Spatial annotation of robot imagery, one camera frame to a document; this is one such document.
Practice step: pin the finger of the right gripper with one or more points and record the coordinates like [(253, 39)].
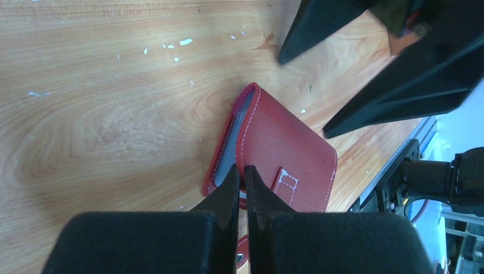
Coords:
[(314, 22), (432, 76)]

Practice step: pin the aluminium frame rail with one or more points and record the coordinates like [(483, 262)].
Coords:
[(412, 147)]

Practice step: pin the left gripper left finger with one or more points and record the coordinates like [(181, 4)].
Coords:
[(201, 240)]

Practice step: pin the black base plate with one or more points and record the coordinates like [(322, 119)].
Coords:
[(388, 196)]

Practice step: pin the red leather card holder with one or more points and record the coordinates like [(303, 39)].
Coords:
[(293, 161)]

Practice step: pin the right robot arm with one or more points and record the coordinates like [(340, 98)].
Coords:
[(459, 183)]

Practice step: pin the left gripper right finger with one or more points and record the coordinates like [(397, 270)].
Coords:
[(282, 240)]

